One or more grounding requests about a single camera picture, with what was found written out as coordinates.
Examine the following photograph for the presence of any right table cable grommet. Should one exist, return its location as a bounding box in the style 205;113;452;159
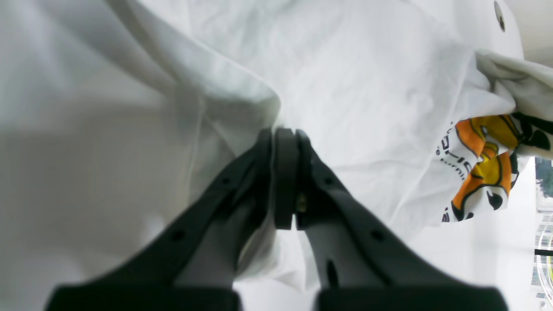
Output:
494;0;505;33

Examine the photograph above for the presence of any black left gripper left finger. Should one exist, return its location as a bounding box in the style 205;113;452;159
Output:
45;129;271;311

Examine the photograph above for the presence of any white t-shirt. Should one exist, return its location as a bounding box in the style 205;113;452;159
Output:
1;0;552;311

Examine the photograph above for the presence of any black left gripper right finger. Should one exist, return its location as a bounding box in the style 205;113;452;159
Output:
274;128;508;311

